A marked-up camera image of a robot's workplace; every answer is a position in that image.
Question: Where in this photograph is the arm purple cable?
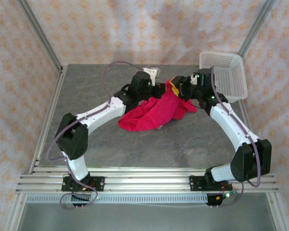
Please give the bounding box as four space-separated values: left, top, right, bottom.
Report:
46 60 150 210
209 67 262 209

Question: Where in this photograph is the aluminium frame post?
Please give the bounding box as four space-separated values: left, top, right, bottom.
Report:
16 0 65 73
237 0 277 58

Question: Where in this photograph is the red t-shirt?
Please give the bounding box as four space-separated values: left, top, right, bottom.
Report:
117 78 197 132

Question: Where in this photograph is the grey slotted cable duct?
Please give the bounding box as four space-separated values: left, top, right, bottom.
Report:
25 193 209 205

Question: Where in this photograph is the aluminium frame leg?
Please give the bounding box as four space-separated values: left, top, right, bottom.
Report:
3 192 27 231
266 192 289 231

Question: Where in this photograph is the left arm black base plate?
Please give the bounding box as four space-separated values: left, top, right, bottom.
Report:
61 175 105 193

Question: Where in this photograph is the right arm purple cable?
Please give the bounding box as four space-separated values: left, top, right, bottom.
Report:
209 67 262 209

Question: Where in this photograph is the aluminium table side rail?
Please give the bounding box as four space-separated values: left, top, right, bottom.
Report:
27 66 68 174
238 100 265 174

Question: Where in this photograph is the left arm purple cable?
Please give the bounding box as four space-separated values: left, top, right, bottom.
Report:
46 60 150 210

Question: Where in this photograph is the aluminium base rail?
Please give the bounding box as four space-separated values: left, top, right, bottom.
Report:
15 167 279 193

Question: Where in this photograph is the white orange-patterned curtain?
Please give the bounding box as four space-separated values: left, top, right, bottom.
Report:
0 0 289 231

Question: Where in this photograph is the black controller board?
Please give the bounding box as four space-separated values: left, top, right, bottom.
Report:
71 193 92 208
206 191 238 208

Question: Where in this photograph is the white plastic perforated basket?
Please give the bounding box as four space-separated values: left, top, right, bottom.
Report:
198 51 249 104

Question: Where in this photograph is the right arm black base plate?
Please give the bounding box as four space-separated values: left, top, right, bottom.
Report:
189 175 233 193

